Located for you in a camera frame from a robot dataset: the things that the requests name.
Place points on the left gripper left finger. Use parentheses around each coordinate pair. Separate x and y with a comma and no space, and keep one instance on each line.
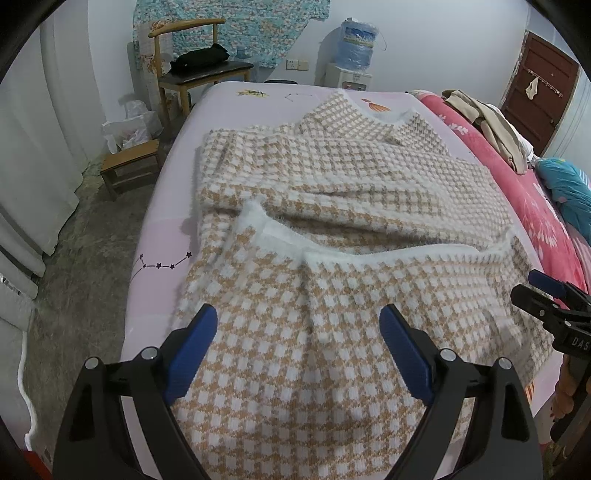
(94,441)

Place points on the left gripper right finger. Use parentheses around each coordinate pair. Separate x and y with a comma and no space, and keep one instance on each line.
(501,441)

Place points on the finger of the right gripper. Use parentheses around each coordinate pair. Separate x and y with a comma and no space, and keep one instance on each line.
(547,284)
(540,307)

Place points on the beige white houndstooth sweater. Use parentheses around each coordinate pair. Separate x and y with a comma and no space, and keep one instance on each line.
(351,276)

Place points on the beige clothes pile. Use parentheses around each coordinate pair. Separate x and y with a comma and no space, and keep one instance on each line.
(512,146)

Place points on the person's right hand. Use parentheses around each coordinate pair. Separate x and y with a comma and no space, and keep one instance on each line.
(565,388)

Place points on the pink floral blanket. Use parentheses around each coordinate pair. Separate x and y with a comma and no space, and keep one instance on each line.
(546,230)

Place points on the teal blue quilt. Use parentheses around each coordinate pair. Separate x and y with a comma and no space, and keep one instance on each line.
(569,187)

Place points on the pink sheet mattress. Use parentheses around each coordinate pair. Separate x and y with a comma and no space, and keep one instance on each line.
(161,258)

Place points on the dark red wooden door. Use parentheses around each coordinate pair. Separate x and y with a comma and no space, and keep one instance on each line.
(540,91)

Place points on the small wooden stool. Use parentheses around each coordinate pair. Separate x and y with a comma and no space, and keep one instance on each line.
(130,166)

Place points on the white curtain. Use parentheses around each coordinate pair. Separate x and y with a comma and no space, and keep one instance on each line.
(50,132)

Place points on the white water dispenser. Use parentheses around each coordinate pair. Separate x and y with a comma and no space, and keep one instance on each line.
(337,77)

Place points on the blue water bottle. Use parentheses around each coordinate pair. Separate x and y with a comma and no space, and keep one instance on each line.
(356,45)

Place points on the white plastic bag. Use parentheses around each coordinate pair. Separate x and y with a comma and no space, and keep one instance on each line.
(140,126)

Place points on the wooden chair dark seat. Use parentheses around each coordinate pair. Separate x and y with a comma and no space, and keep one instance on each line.
(165,81)

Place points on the teal floral hanging cloth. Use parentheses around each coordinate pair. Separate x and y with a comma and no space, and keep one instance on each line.
(265,29)

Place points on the black bag on chair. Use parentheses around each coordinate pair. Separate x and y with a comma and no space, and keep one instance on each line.
(198,61)

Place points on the white wall socket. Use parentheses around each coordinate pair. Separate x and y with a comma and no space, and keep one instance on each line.
(299,65)

